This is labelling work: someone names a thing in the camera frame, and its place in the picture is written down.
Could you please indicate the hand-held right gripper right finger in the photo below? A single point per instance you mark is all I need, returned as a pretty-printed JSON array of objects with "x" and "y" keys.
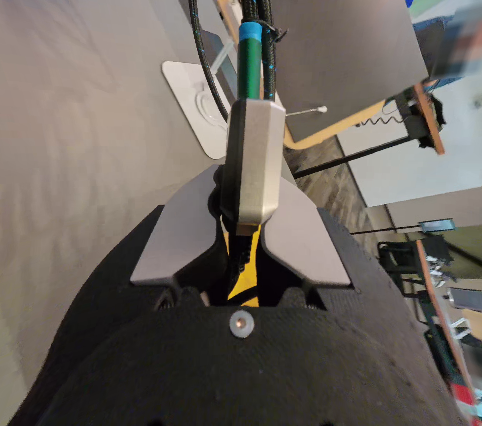
[{"x": 301, "y": 245}]

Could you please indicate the yellow object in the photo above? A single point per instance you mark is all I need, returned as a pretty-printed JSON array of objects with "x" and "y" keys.
[{"x": 250, "y": 283}]

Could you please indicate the cluttered wooden desk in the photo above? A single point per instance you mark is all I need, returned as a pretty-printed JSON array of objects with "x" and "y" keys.
[{"x": 433, "y": 301}]

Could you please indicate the white thin stick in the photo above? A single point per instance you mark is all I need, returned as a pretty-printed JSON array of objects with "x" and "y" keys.
[{"x": 307, "y": 111}]

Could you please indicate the wooden desk with black legs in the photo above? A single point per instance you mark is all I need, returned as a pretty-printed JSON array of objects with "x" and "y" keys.
[{"x": 429, "y": 120}]

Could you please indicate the white stand base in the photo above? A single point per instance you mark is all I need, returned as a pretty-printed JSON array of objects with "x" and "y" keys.
[{"x": 184, "y": 94}]

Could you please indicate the grey mat board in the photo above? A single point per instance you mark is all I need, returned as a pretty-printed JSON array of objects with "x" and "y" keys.
[{"x": 339, "y": 38}]

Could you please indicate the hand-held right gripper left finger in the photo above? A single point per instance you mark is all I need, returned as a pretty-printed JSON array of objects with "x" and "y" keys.
[{"x": 180, "y": 237}]

